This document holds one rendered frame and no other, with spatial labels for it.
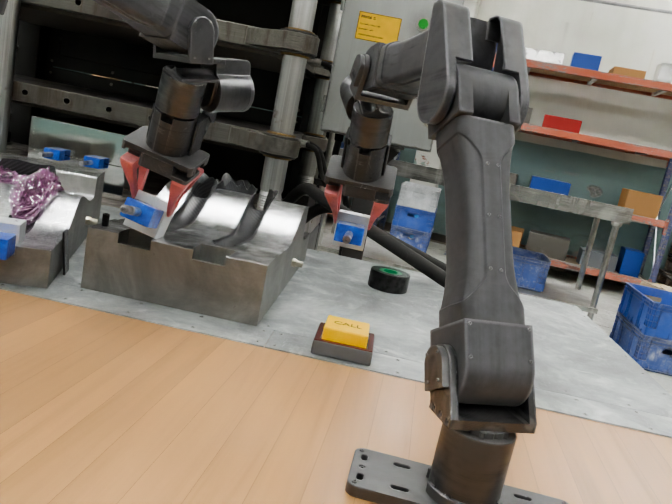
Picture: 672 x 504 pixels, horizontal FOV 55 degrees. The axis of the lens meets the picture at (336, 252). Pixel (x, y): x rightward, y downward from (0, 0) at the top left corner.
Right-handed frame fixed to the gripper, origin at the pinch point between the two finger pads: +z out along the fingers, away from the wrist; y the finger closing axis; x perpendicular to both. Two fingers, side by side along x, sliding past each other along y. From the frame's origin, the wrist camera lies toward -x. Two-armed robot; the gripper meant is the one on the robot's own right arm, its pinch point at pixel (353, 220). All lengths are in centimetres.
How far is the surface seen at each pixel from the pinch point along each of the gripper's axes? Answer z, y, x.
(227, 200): 9.5, 23.6, -11.2
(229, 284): 2.1, 14.7, 17.8
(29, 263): 1.7, 41.3, 22.3
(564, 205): 160, -120, -280
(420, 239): 333, -53, -445
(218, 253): 1.7, 18.0, 12.4
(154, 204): -4.6, 27.4, 12.1
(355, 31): 1, 11, -82
